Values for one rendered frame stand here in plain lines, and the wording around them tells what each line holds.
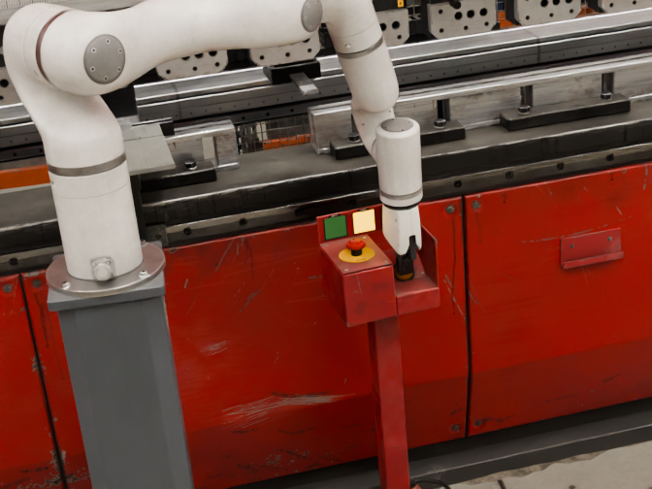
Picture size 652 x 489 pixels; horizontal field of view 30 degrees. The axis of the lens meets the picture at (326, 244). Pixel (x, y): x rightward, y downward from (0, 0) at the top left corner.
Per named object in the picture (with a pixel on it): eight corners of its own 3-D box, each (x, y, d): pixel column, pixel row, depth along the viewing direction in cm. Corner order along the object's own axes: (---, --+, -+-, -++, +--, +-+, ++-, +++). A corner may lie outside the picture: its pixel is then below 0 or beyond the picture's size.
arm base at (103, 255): (167, 287, 187) (149, 175, 179) (43, 305, 185) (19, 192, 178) (164, 238, 204) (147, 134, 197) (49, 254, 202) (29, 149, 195)
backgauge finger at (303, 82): (285, 103, 271) (282, 81, 269) (263, 73, 294) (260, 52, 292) (337, 94, 273) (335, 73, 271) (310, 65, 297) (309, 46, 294)
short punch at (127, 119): (93, 131, 259) (85, 88, 255) (92, 129, 260) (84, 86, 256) (140, 124, 260) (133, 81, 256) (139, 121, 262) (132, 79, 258)
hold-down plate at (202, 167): (77, 204, 256) (74, 191, 255) (75, 195, 261) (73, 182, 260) (216, 180, 262) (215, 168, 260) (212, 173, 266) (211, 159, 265)
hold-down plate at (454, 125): (336, 160, 266) (335, 147, 265) (330, 152, 271) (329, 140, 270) (466, 139, 272) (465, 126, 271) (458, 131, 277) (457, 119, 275)
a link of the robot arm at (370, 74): (315, 29, 228) (363, 158, 245) (344, 59, 215) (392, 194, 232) (358, 9, 229) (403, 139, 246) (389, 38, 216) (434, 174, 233)
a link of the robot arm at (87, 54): (18, 91, 182) (76, 111, 170) (8, 11, 177) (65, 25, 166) (276, 32, 212) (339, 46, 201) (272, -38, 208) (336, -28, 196)
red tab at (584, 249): (564, 269, 281) (564, 242, 278) (560, 266, 283) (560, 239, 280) (623, 257, 284) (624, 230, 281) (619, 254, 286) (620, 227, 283)
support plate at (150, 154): (82, 183, 234) (81, 179, 234) (75, 141, 258) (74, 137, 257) (175, 168, 238) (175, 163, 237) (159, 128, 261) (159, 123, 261)
